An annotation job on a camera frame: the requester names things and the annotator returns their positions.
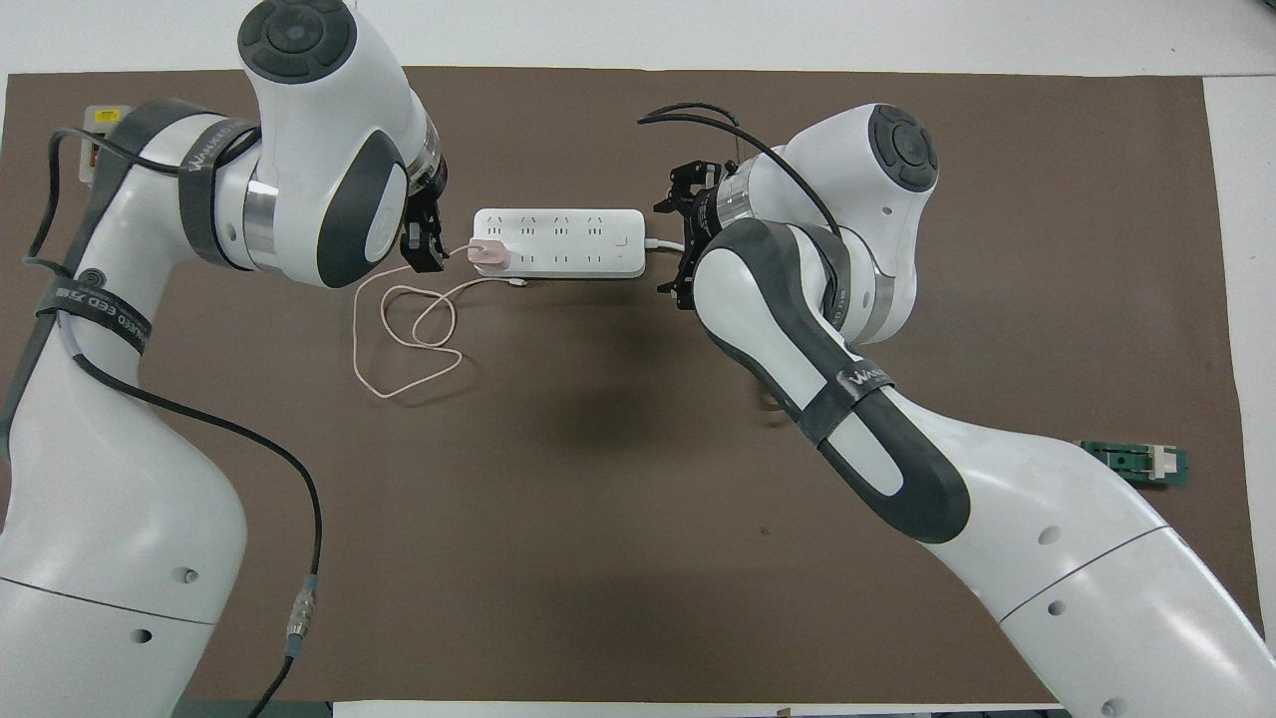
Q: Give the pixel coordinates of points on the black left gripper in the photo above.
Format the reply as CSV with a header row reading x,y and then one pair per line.
x,y
427,194

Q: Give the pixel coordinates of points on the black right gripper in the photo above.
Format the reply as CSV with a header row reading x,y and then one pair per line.
x,y
704,224

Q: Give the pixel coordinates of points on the pink charger adapter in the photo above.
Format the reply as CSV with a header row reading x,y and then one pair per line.
x,y
490,254

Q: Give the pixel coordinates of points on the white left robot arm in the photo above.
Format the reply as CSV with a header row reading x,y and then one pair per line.
x,y
120,479

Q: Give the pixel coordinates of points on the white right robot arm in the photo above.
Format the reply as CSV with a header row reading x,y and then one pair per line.
x,y
997,479

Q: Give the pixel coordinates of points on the brown paper table mat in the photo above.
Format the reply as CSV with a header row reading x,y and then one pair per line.
x,y
618,558

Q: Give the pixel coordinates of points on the grey on-off switch box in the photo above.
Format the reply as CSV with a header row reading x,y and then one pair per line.
x,y
105,122

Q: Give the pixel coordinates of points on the green knife switch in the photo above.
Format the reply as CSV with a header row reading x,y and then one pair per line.
x,y
1136,464

